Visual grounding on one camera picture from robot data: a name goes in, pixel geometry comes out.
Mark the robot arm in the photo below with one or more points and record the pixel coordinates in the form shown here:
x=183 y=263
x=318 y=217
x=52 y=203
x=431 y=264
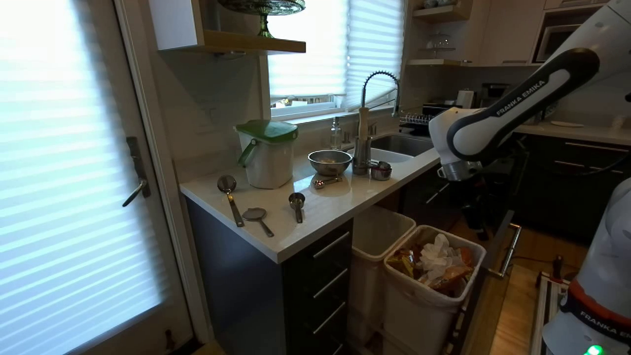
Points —
x=517 y=106

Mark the white plate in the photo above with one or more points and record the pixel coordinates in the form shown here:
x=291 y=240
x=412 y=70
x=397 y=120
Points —
x=567 y=124

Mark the white wall cabinet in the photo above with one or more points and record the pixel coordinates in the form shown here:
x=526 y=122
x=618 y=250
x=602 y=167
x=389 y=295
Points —
x=172 y=22

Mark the flat steel measuring spoon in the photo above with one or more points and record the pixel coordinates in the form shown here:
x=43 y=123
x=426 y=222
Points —
x=254 y=214

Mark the small steel measuring cup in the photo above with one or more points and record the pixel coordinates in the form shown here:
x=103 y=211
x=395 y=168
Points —
x=381 y=171

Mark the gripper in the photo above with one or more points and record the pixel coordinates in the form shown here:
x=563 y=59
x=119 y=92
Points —
x=477 y=197

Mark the heap of trash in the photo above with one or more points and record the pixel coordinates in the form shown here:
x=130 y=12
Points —
x=438 y=264

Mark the steel spring tap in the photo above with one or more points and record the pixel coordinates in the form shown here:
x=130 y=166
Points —
x=362 y=148

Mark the white compost bin green lid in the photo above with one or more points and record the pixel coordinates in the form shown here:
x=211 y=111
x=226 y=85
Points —
x=268 y=158

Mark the long steel measuring spoon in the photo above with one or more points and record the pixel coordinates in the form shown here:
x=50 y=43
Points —
x=227 y=184

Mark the steel bowl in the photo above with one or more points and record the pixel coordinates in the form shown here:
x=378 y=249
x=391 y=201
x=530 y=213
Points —
x=329 y=163

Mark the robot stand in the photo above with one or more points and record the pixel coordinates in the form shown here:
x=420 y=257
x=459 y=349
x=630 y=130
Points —
x=542 y=315

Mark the door with white blind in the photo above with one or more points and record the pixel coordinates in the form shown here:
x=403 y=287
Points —
x=74 y=172

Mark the small steel measuring spoon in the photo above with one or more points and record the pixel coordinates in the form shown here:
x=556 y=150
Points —
x=325 y=183

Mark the waste bin drawer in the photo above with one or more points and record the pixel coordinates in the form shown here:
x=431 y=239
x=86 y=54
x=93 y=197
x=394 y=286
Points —
x=485 y=301

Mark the sink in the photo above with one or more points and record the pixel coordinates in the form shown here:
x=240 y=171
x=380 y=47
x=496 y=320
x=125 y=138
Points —
x=402 y=144

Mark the full white waste bin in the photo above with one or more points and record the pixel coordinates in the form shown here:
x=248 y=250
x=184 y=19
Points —
x=419 y=315

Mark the clear soap dispenser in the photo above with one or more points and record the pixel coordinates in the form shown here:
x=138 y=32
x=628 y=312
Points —
x=335 y=137

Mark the dark drawer under sink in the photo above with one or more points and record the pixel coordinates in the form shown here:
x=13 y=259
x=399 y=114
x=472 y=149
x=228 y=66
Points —
x=424 y=195

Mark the empty white waste bin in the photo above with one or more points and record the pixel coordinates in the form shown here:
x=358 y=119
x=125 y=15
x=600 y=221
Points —
x=377 y=231

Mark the glass cake stand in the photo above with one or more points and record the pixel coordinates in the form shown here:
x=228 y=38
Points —
x=263 y=6

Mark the wooden wall shelf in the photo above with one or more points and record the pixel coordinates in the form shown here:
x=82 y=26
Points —
x=251 y=43

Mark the window with white blinds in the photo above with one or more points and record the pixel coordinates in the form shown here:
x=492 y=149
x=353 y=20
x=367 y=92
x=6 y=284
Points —
x=335 y=49

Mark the dish rack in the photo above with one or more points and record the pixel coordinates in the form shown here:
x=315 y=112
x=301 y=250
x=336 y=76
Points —
x=415 y=119

